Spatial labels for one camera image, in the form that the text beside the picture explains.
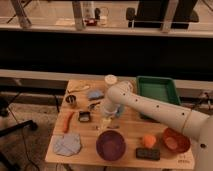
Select orange-red bowl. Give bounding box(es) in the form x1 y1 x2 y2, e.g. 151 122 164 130
162 128 191 153

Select blue plastic cup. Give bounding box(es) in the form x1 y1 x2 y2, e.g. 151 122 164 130
115 105 125 118

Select purple bowl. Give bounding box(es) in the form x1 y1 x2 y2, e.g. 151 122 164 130
96 130 126 161

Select orange toy carrot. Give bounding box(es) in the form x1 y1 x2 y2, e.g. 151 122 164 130
62 112 75 133

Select small black square tin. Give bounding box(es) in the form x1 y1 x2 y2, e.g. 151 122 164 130
78 111 91 122

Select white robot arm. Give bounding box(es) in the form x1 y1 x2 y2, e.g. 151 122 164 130
100 81 213 171

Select orange plastic cup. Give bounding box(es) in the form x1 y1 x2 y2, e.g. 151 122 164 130
142 134 156 148

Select black chair in background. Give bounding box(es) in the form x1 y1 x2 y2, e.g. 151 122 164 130
126 0 199 29

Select light blue cloth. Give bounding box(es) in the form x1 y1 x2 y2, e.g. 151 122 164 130
53 133 81 157

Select black rectangular sponge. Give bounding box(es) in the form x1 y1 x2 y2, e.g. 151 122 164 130
136 148 160 161

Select black office chair base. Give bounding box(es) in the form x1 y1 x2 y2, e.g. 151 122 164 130
0 97 38 171

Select green plastic tray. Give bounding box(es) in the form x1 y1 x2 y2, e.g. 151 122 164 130
136 76 181 105

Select wooden spoon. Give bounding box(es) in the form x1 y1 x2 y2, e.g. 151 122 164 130
67 85 90 94

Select red-white object on shelf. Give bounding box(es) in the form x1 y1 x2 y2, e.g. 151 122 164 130
85 18 97 26

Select small metal cup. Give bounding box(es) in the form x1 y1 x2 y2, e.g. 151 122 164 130
65 95 77 108

